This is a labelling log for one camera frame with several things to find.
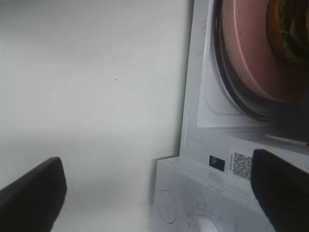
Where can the burger with lettuce and cheese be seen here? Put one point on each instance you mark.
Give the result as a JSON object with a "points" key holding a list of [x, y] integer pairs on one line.
{"points": [[288, 30]]}

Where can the round white door button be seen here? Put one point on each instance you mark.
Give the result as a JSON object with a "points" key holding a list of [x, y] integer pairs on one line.
{"points": [[166, 207]]}

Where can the white microwave oven body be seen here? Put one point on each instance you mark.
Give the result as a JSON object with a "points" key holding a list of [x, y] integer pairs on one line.
{"points": [[212, 174]]}

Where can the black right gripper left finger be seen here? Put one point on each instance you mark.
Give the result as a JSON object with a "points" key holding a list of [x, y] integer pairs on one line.
{"points": [[33, 202]]}

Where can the pink round plate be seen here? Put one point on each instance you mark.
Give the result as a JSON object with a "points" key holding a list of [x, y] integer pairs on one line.
{"points": [[244, 25]]}

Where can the white timer knob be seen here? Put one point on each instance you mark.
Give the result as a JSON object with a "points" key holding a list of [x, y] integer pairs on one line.
{"points": [[204, 224]]}

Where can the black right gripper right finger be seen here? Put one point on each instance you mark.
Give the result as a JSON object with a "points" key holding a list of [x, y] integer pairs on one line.
{"points": [[282, 191]]}

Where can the glass microwave turntable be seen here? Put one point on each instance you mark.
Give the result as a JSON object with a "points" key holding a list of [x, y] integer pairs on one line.
{"points": [[246, 101]]}

